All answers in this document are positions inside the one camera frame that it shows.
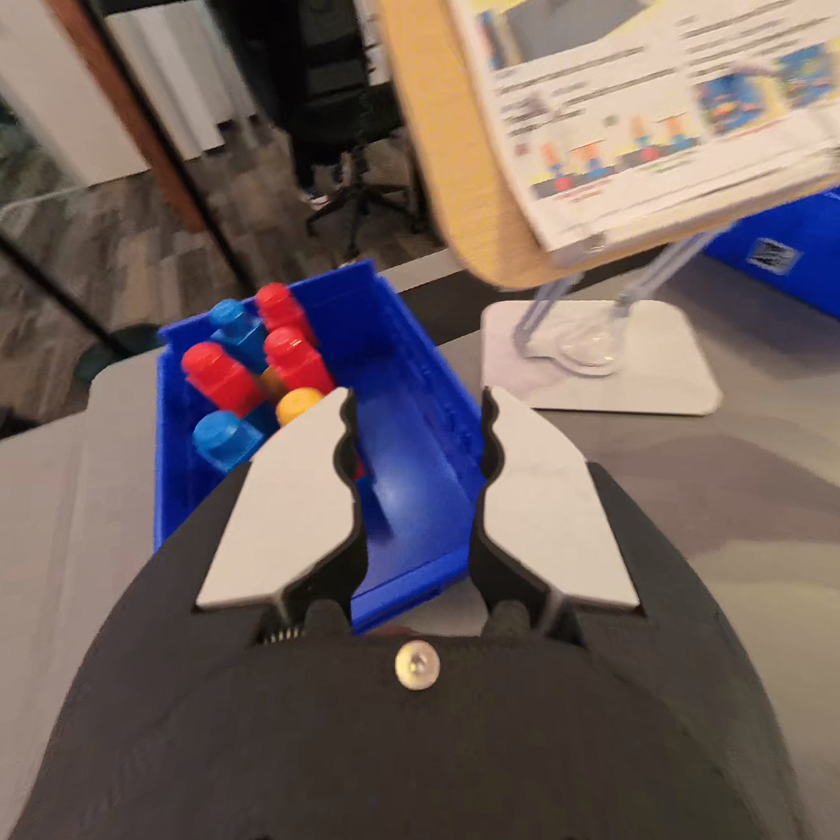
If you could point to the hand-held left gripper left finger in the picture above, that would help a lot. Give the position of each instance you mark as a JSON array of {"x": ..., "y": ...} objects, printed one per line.
[{"x": 289, "y": 518}]

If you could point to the blue-topped block tower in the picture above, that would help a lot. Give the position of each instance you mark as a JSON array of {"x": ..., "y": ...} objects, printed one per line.
[
  {"x": 229, "y": 315},
  {"x": 223, "y": 436}
]

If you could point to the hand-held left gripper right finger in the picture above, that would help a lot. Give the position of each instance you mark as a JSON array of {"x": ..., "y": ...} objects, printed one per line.
[{"x": 551, "y": 525}]

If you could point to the wooden post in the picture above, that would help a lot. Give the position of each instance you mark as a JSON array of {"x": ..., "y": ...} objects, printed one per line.
[{"x": 131, "y": 118}]

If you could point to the grey desk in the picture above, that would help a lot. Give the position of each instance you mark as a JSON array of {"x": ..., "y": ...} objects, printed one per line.
[{"x": 722, "y": 525}]

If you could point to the instruction sheet on stand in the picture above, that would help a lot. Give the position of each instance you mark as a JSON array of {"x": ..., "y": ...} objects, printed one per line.
[{"x": 433, "y": 131}]

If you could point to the red-topped block tower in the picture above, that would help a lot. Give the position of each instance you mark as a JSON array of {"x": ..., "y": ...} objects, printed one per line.
[
  {"x": 279, "y": 302},
  {"x": 213, "y": 371}
]

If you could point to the blue plastic bin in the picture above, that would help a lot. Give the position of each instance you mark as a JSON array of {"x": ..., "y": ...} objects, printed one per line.
[{"x": 407, "y": 420}]

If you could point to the black stanchion round base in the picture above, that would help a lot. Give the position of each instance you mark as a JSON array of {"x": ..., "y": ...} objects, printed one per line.
[{"x": 98, "y": 358}]

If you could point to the blue bin of blocks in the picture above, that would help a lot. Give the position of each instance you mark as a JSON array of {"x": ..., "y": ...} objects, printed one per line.
[{"x": 814, "y": 229}]

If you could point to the black office chair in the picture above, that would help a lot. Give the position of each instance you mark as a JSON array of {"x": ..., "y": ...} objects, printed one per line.
[{"x": 358, "y": 118}]

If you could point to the red block tower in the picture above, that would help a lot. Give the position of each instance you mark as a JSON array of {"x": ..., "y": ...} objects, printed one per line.
[{"x": 295, "y": 358}]

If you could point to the printed instruction sheet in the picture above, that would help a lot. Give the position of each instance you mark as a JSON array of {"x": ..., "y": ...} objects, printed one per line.
[{"x": 623, "y": 79}]

